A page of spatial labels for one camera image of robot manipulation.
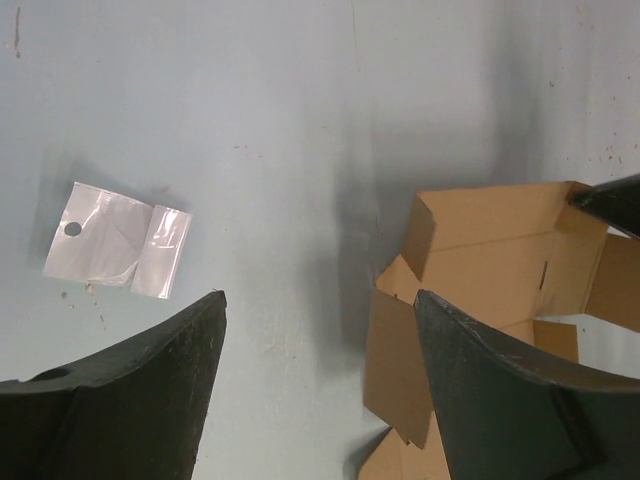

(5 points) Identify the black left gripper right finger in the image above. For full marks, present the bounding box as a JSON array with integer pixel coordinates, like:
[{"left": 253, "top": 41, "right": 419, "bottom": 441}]
[{"left": 414, "top": 290, "right": 639, "bottom": 479}]

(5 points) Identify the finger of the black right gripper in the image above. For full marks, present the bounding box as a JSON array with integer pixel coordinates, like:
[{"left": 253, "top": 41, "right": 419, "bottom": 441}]
[{"left": 568, "top": 174, "right": 640, "bottom": 239}]

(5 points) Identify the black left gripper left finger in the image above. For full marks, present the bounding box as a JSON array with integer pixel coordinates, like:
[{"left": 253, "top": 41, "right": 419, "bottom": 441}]
[{"left": 1, "top": 291, "right": 227, "bottom": 479}]

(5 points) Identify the brown cardboard box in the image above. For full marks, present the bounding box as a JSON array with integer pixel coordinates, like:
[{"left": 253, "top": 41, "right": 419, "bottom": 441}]
[{"left": 359, "top": 181, "right": 639, "bottom": 479}]

